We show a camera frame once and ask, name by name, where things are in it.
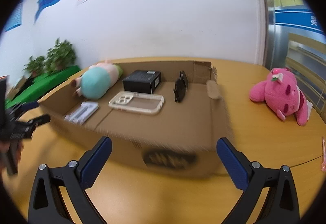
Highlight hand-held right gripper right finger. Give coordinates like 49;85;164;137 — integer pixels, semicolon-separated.
216;137;300;224

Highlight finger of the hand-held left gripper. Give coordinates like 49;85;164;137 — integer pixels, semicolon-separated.
8;101;40;119
24;114;51;128

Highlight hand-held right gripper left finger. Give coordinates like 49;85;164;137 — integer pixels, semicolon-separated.
28;136;113;224

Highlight cardboard box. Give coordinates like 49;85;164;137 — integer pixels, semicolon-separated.
38;60;236;179

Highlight clear phone case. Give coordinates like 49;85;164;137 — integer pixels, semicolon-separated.
108;91;165;116

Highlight black sunglasses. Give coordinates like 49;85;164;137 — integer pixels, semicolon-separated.
173;70;189;103

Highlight green cabinet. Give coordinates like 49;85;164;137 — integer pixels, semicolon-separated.
4;65;82;110

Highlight wooden desk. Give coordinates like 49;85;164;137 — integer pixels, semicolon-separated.
5;56;326;224

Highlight green potted plant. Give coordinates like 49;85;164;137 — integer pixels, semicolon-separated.
23;55;47;77
46;38;77;73

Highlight small grey white packet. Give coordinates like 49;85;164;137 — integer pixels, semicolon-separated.
64;101;99;124

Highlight teal and pink plush pig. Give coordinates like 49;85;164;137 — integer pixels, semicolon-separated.
72;59;124;99

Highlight pink plush toy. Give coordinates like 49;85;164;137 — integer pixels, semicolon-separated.
249;67;313;126

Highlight black product box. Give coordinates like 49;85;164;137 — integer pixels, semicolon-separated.
122;70;162;94

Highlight pink pen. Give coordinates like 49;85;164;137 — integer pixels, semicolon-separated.
320;137;326;174

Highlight wooden slatted furniture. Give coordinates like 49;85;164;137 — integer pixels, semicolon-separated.
285;32;326;122

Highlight yellow sticky notes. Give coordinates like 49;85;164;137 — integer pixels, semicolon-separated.
273;0;304;7

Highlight blue framed wall notice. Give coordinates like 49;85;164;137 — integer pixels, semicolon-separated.
4;0;24;32

